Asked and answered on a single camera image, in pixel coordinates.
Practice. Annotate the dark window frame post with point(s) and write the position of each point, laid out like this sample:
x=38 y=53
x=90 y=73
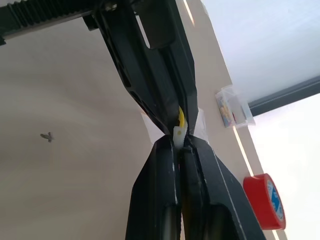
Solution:
x=282 y=97

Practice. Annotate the clear zip bag yellow seal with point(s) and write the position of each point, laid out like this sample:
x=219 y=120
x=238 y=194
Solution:
x=180 y=132

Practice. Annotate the red tape roll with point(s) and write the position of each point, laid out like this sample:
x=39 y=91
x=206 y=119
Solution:
x=260 y=200

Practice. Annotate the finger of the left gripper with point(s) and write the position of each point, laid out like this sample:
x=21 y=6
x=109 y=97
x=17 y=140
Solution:
x=140 y=75
x=182 y=67

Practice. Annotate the small colourful pieces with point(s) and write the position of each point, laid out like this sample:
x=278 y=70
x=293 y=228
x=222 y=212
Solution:
x=226 y=112

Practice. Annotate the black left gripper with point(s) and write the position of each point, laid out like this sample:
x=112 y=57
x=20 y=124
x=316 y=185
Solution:
x=50 y=17

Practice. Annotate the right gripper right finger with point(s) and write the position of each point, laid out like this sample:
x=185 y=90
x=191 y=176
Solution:
x=215 y=200

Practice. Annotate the clear plastic box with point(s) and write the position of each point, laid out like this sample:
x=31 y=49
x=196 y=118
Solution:
x=240 y=110

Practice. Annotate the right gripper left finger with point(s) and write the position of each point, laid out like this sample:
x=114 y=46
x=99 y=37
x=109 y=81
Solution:
x=155 y=190

